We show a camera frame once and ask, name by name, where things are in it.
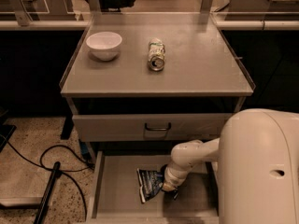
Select grey top drawer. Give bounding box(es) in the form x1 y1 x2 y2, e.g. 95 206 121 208
73 113 232 142

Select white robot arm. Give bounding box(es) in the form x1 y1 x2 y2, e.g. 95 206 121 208
163 109 299 224

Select white ceramic bowl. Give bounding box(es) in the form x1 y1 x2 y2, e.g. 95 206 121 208
86 32 122 61

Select open grey middle drawer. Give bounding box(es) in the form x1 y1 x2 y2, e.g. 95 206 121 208
87 152 219 224

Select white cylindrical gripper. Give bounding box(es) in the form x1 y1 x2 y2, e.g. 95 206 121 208
162 162 188 192

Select blue chip bag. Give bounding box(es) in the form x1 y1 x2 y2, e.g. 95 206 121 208
136 165 178 203

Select black floor cable left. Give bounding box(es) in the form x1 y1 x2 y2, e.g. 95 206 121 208
0 133 95 219

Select grey drawer cabinet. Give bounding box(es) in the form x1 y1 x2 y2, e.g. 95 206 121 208
62 13 254 224

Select black bar on floor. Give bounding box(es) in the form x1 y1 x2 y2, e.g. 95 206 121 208
34 161 61 224

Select black drawer handle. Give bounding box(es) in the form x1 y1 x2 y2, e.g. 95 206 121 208
144 122 172 132

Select green white soda can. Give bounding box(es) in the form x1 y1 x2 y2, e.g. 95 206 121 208
148 38 165 72

